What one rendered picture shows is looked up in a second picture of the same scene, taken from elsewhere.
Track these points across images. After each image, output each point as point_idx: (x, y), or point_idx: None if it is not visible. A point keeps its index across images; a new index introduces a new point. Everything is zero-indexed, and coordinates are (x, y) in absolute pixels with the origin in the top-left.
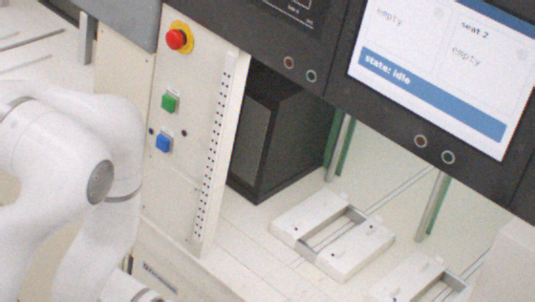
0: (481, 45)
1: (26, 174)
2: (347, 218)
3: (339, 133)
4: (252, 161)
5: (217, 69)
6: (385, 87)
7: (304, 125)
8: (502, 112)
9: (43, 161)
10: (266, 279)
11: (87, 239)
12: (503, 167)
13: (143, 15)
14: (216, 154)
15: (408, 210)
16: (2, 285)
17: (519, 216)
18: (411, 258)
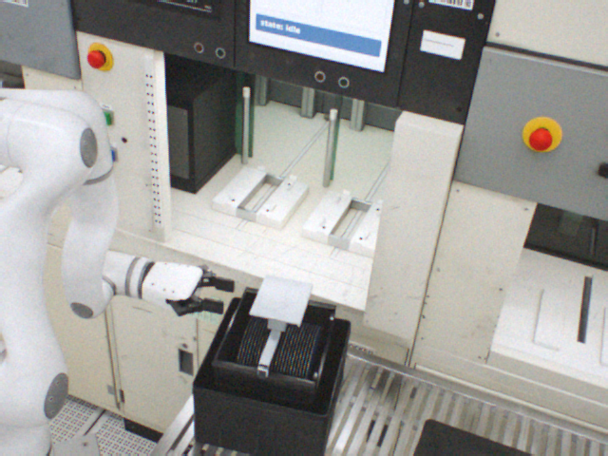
0: None
1: (24, 156)
2: (268, 184)
3: (243, 120)
4: (182, 158)
5: (139, 74)
6: (282, 42)
7: (215, 120)
8: (376, 31)
9: (36, 139)
10: (222, 242)
11: (80, 224)
12: (387, 75)
13: (62, 47)
14: (157, 147)
15: (312, 167)
16: (29, 256)
17: (406, 110)
18: (326, 197)
